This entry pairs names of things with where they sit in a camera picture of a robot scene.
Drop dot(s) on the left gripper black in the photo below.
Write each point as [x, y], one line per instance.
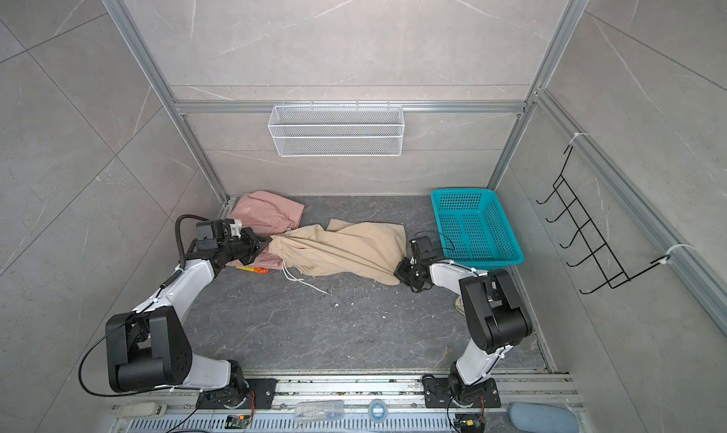
[254, 246]

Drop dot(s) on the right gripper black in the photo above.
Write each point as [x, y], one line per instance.
[401, 273]

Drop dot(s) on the rainbow striped shorts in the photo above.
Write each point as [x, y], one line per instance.
[257, 270]

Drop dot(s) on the pink shorts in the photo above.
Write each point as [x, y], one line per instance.
[267, 214]

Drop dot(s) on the teal plastic laundry basket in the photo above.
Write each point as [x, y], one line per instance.
[475, 229]

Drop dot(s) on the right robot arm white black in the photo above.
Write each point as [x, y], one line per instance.
[495, 315]

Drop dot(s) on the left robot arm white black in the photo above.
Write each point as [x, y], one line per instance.
[147, 349]

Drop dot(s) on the folded patterned beige shorts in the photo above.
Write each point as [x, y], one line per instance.
[460, 305]

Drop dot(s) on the clear tape roll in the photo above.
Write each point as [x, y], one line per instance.
[377, 411]

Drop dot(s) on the small circuit board right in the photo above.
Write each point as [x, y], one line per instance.
[468, 423]

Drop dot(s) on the small circuit board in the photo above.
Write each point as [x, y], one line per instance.
[468, 423]
[238, 421]

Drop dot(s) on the clear plastic bottle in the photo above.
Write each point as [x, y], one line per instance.
[319, 411]

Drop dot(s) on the small circuit board left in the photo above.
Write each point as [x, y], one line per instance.
[238, 421]

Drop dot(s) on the blue grey cloth bundle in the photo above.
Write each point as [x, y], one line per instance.
[543, 419]

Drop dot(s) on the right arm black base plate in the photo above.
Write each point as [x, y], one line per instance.
[450, 392]

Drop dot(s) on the white wire mesh wall basket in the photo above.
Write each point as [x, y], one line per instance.
[337, 131]

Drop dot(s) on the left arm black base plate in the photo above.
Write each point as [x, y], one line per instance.
[259, 392]

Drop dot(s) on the black wire hook rack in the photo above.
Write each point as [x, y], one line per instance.
[589, 250]

